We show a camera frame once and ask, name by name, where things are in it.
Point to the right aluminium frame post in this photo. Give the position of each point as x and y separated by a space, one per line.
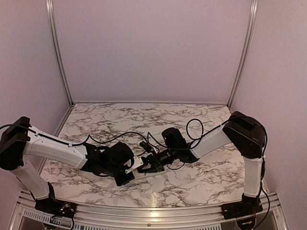
244 55

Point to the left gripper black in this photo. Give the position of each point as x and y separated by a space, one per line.
122 181

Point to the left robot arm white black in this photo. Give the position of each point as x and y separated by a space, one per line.
20 140

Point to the left aluminium frame post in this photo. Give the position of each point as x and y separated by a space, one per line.
56 47

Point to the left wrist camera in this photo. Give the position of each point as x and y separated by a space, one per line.
135 163

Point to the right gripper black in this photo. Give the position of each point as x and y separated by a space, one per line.
155 165

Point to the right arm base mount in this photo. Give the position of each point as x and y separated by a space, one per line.
247 206

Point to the front aluminium rail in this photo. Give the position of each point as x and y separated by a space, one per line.
100 217

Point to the aluminium frame post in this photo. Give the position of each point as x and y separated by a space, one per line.
56 47
244 55

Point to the white remote control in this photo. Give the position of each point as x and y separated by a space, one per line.
144 175

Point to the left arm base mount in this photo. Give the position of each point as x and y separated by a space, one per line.
56 207

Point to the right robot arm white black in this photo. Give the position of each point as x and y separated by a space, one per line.
243 133

